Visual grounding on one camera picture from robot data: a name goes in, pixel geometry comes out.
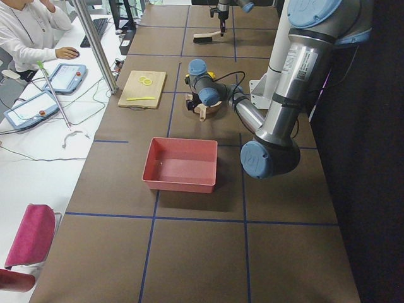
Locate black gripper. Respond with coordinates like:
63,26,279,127
186,93,201,111
218,11,229,36

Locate beige brush black bristles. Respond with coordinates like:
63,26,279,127
193,31,222,44

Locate yellow corn cob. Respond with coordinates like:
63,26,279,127
185,71,216,80

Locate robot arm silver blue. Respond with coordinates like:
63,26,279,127
210,0,276,37
186,1,374,179

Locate red plastic bin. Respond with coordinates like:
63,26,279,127
142,137,218,194

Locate wooden cutting board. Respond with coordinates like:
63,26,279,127
117,70,166,109

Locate yellow plastic knife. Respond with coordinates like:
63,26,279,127
126,96,156,102

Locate black keyboard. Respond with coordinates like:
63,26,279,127
80,18,109,49

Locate teach pendant far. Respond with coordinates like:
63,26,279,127
49,63,87,95

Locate teach pendant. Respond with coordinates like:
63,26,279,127
49,63,87,95
4,91,59,129

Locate teach pendant near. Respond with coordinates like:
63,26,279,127
4,91,59,129

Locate metal rod green tip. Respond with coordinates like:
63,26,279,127
37,61,71,130

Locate person in white sweater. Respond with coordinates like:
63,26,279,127
1,1,75,82

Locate magenta chair back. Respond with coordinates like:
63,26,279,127
4,205,56,270

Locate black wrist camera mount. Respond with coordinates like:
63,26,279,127
210,7,220,18

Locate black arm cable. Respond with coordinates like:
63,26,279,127
214,71,247,95

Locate white pillar mount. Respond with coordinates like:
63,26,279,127
249,0,290,109

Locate aluminium frame post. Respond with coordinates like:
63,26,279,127
72,0,118,95

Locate white bent bracket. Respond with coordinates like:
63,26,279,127
61,130,90,149

